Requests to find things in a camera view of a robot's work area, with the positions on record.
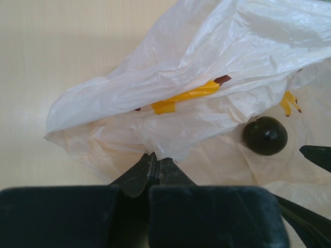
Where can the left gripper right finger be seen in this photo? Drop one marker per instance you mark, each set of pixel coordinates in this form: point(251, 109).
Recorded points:
point(187, 215)

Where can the dark plum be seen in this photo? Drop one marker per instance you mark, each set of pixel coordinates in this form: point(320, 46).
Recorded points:
point(265, 136)

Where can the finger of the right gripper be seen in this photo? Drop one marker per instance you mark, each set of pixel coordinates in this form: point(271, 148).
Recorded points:
point(313, 229)
point(319, 155)

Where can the white banana-print plastic bag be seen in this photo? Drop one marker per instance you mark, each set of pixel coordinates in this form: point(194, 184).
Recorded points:
point(203, 72)

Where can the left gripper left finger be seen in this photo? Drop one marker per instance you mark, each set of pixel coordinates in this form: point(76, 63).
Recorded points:
point(79, 216)

